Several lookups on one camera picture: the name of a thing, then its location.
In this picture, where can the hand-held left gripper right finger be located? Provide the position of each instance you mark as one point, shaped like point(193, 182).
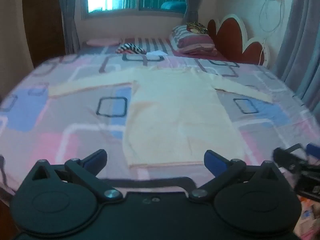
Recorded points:
point(213, 161)

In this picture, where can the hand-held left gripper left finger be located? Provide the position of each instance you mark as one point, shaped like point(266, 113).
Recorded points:
point(96, 158)

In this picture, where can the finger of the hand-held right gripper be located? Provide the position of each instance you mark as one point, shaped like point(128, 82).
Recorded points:
point(312, 148)
point(283, 156)

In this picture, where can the cream long-sleeve shirt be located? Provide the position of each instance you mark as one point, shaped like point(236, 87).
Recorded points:
point(175, 110)

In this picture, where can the pink grey patterned blanket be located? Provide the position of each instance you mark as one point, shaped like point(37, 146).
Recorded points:
point(75, 120)

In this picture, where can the grey curtain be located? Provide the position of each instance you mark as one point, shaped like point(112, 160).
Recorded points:
point(68, 17)
point(300, 42)
point(193, 0)

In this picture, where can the black white red striped garment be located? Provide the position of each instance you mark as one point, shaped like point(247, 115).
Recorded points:
point(130, 48)

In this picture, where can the pink round cushion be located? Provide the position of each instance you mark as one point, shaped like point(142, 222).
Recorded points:
point(102, 42)

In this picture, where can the striped pink grey pillow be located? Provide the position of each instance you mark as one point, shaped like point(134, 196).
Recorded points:
point(192, 42)

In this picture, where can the white folded cloth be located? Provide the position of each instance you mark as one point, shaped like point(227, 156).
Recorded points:
point(157, 53)

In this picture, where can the red white scalloped headboard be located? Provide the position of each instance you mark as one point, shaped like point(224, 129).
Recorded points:
point(230, 37)

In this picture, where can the striped maroon bed sheet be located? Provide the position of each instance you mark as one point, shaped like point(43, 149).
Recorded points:
point(155, 43)

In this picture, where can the colourful printed cloth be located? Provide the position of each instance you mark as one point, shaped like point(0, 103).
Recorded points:
point(197, 27)

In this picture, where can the brown wooden door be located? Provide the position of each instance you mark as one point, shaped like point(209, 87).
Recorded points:
point(42, 22)

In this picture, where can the teal cushion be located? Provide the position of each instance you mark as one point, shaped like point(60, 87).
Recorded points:
point(173, 5)

